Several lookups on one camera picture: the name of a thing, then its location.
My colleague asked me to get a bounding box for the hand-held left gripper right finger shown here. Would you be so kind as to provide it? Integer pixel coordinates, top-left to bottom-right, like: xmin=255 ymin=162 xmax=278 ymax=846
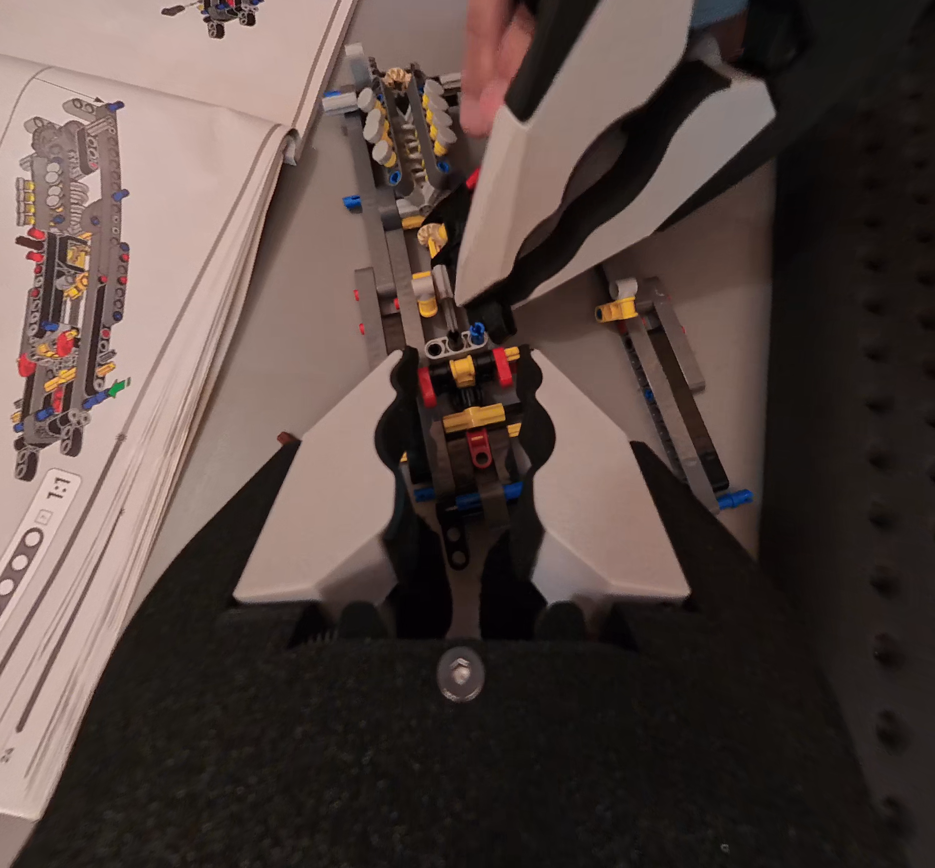
xmin=511 ymin=348 xmax=692 ymax=609

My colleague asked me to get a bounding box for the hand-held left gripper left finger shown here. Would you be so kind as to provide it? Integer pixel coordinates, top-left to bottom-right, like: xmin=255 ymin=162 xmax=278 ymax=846
xmin=232 ymin=349 xmax=423 ymax=617

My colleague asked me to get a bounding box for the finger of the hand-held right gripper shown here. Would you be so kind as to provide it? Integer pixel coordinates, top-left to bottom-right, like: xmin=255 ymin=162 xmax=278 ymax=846
xmin=507 ymin=64 xmax=777 ymax=310
xmin=453 ymin=0 xmax=704 ymax=305

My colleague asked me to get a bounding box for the grey lego side beam assembly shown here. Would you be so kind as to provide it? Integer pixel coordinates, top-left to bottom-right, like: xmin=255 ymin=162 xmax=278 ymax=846
xmin=595 ymin=265 xmax=753 ymax=511

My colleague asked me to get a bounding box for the multicoloured lego chassis assembly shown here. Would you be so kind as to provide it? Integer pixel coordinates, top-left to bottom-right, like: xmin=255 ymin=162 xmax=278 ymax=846
xmin=321 ymin=42 xmax=556 ymax=569

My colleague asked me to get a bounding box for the lego instruction booklet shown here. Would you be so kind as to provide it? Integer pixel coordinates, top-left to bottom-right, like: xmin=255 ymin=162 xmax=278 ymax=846
xmin=0 ymin=0 xmax=384 ymax=821

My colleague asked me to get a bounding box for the person's right hand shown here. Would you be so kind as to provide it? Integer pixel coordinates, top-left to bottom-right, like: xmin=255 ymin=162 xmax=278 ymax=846
xmin=460 ymin=0 xmax=540 ymax=140

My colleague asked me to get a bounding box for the black perforated panel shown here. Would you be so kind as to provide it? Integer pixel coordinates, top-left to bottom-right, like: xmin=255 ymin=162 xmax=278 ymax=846
xmin=756 ymin=20 xmax=935 ymax=868

